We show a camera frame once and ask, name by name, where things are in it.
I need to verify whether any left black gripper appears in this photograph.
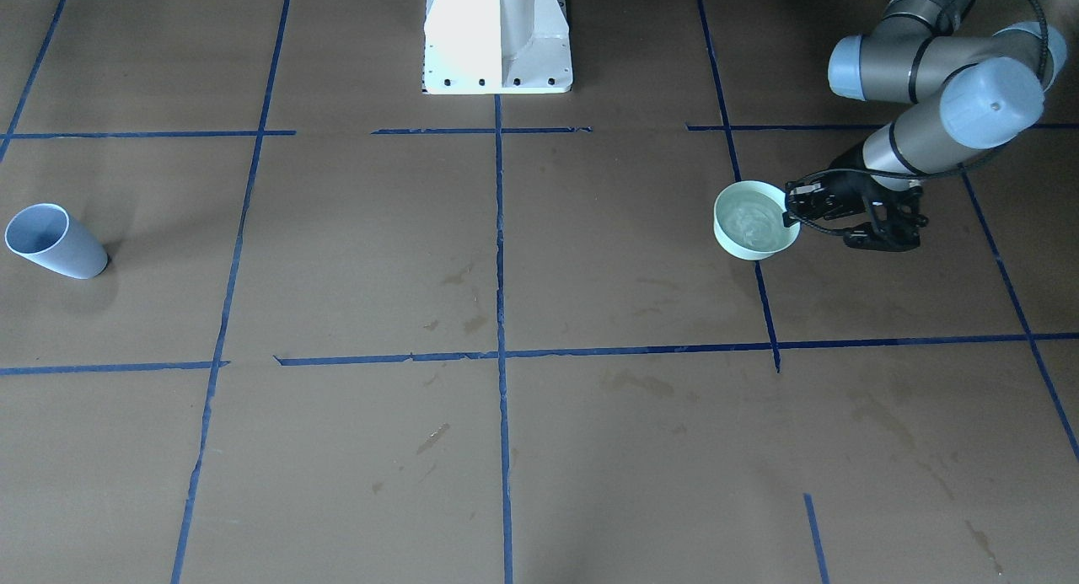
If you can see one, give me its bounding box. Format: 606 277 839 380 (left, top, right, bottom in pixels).
784 142 928 254

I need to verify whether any light green bowl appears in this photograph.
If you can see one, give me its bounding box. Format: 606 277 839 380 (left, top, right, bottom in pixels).
712 180 801 261

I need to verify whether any blue-grey plastic cup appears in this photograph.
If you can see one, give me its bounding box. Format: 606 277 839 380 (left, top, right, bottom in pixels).
4 203 109 280

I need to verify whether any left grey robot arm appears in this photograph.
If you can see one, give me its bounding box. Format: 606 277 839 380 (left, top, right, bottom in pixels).
782 0 1069 252

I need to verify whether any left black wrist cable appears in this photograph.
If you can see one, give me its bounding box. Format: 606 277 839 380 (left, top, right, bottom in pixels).
786 0 1050 235

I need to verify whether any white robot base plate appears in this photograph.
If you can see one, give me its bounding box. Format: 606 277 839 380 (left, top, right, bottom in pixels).
421 0 574 95

